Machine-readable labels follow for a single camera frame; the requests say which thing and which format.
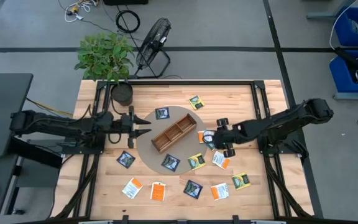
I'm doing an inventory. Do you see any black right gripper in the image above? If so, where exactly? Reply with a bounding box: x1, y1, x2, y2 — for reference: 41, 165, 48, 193
203, 118, 245, 158

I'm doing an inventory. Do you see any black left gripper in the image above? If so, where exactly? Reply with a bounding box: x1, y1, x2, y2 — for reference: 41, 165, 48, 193
116, 106, 152, 149

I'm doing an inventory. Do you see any orange and white tea packet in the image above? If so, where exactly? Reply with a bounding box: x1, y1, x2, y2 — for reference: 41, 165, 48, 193
150, 181, 167, 202
210, 182, 230, 201
211, 151, 231, 170
122, 177, 144, 200
197, 129, 216, 144

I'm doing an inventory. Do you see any dark blue tea packet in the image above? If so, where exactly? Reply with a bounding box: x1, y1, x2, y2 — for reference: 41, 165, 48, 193
155, 107, 170, 121
116, 151, 136, 169
183, 179, 204, 200
161, 153, 181, 172

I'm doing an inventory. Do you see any wooden three-compartment organizer box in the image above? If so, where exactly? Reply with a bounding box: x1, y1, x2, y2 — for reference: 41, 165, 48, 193
150, 113, 198, 154

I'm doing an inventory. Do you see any round grey mat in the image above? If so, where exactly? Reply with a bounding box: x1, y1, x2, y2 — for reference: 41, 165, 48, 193
135, 105, 209, 175

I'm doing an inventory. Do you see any green potted plant black pot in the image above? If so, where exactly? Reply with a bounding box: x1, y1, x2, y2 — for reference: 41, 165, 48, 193
74, 32, 135, 107

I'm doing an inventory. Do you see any black floor fan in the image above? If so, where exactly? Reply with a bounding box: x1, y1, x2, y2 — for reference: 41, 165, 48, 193
134, 17, 172, 80

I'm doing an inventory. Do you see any black desk foot bar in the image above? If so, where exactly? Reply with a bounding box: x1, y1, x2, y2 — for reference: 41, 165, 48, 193
7, 136, 63, 169

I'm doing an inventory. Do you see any black box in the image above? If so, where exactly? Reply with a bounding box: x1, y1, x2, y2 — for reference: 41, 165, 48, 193
103, 0, 149, 6

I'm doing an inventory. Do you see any black desk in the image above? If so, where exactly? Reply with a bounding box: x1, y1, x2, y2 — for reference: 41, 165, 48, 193
0, 73, 34, 158

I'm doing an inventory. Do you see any blue storage bin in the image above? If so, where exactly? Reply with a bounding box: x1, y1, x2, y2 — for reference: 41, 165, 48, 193
329, 50, 358, 93
334, 6, 358, 47

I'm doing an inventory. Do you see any grey bin stand base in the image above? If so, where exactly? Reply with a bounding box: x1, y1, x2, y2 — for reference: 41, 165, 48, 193
333, 90, 358, 101

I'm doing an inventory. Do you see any dark grey desk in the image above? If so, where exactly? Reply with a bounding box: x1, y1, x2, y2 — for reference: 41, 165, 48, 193
0, 154, 24, 224

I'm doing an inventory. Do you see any grey metal stand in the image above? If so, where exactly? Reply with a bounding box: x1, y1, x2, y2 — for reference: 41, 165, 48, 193
306, 0, 357, 21

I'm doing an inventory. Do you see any black aluminium table frame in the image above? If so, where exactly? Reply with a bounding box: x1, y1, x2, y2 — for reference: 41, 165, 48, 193
50, 79, 315, 224

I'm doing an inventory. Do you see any yellow cable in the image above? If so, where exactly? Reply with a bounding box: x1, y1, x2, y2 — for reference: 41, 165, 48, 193
25, 98, 74, 118

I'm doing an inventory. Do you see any coiled black cable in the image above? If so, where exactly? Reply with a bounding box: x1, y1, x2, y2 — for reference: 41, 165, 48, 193
115, 9, 141, 34

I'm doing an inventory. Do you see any white cable bundle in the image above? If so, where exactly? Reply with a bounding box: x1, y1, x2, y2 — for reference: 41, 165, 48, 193
63, 0, 99, 23

